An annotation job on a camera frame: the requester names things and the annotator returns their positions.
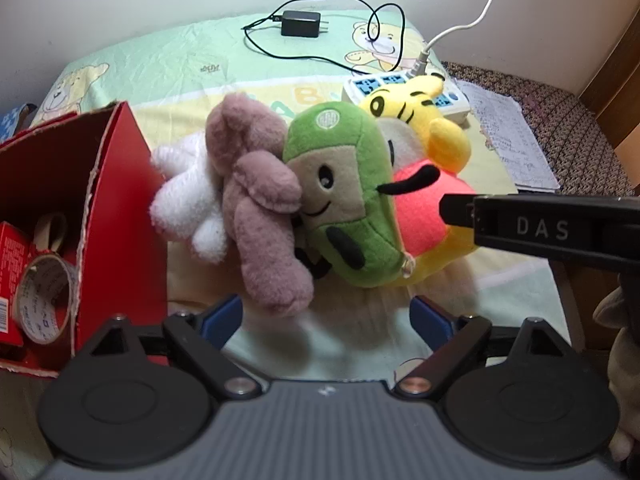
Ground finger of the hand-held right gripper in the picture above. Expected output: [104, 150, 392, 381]
[439, 192, 640, 275]

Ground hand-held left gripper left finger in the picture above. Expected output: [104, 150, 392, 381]
[75, 294, 263, 402]

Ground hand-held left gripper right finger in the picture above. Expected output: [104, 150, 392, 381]
[392, 296, 572, 402]

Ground mauve plush bear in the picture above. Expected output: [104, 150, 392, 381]
[206, 92, 315, 317]

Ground white plush rabbit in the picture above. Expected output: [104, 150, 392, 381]
[148, 130, 231, 263]

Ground yellow tiger plush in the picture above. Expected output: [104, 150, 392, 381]
[361, 74, 478, 288]

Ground red cardboard box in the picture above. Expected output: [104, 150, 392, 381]
[0, 101, 168, 378]

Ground green plush toy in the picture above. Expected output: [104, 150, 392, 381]
[282, 101, 441, 288]

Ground person's right hand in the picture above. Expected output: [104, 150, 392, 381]
[592, 287, 640, 462]

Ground handwritten paper sheets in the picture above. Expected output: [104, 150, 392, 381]
[457, 77, 561, 193]

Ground brown patterned cloth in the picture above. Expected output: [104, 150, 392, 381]
[440, 60, 636, 196]

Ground wooden furniture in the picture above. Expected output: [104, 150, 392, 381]
[577, 10, 640, 148]

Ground clear packing tape roll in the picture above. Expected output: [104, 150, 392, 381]
[14, 255, 81, 345]

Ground beige tape roll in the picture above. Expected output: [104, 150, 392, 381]
[32, 211, 69, 253]

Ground small red packet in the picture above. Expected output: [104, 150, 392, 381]
[0, 221, 31, 348]

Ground green printed bed sheet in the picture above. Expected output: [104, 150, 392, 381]
[30, 7, 576, 381]

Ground blue patterned cloth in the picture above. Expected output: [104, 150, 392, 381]
[0, 104, 38, 141]

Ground black power adapter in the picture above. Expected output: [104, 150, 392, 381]
[280, 10, 328, 38]

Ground white power cord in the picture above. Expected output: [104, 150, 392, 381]
[410, 0, 502, 78]

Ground black adapter cable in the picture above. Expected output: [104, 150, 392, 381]
[243, 0, 418, 73]

